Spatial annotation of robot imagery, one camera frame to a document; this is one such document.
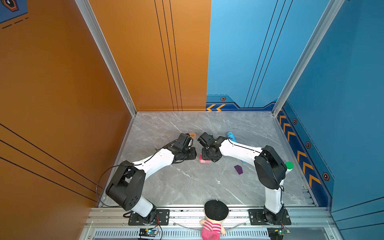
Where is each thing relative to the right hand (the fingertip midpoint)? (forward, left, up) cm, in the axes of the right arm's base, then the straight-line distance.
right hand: (204, 157), depth 91 cm
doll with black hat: (-30, -4, +4) cm, 31 cm away
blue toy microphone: (+17, -19, 0) cm, 25 cm away
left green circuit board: (-37, +29, -5) cm, 48 cm away
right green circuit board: (-37, -34, -5) cm, 50 cm away
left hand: (+1, +5, +4) cm, 7 cm away
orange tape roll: (+20, +8, -3) cm, 21 cm away
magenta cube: (-4, +2, +7) cm, 9 cm away
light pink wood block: (-3, 0, 0) cm, 3 cm away
